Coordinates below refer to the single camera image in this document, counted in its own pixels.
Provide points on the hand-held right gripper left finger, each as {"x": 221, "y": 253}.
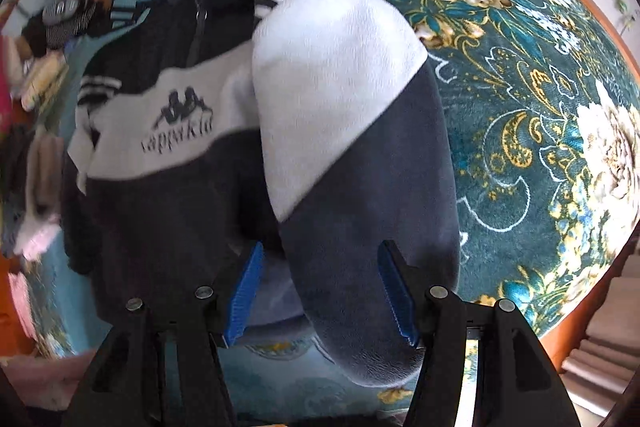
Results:
{"x": 246, "y": 292}

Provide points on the teal floral blanket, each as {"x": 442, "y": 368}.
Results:
{"x": 525, "y": 117}

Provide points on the pile of mixed clothes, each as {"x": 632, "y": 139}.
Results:
{"x": 35, "y": 167}

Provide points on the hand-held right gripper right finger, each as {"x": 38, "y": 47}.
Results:
{"x": 397, "y": 297}

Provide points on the black and white fleece jacket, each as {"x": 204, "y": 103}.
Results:
{"x": 325, "y": 107}

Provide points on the stack of grey mats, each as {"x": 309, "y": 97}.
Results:
{"x": 605, "y": 337}

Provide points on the pink cloth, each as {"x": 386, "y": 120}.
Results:
{"x": 45, "y": 382}

